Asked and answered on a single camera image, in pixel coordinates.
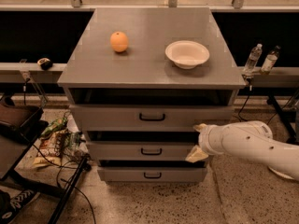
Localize grey top drawer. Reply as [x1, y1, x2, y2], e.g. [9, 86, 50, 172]
[70, 105, 234, 132]

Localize grey drawer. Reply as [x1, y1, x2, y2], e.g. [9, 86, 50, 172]
[70, 105, 234, 132]
[87, 141, 194, 161]
[97, 167, 207, 183]

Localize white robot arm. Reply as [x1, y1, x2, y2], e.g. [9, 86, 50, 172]
[185, 120, 299, 180]

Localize grey drawer cabinet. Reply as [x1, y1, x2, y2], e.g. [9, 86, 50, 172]
[58, 7, 245, 169]

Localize grey bottom drawer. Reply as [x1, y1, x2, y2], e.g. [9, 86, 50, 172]
[97, 167, 207, 183]

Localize grey middle drawer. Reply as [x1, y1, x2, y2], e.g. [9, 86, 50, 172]
[87, 141, 194, 161]

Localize white bowl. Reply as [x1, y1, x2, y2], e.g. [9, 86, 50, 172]
[165, 40, 210, 70]

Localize clear plastic water bottle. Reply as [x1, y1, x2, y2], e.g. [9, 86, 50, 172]
[243, 44, 263, 76]

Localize orange fruit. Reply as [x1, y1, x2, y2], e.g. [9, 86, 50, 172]
[110, 32, 129, 52]

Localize green snack bag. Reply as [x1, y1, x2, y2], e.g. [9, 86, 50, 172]
[41, 118, 67, 138]

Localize brown snack bag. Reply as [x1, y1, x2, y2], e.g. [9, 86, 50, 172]
[33, 131, 68, 168]

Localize black tape measure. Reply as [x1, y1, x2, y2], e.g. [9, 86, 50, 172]
[37, 58, 53, 70]

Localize black tray cart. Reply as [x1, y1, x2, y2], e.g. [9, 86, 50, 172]
[0, 96, 87, 224]

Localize black white sneaker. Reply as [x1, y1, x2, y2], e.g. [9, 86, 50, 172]
[0, 189, 39, 224]

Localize black power cable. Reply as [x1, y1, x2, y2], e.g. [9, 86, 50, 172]
[236, 77, 293, 124]

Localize black floor cable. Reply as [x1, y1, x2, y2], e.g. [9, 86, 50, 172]
[55, 159, 97, 224]

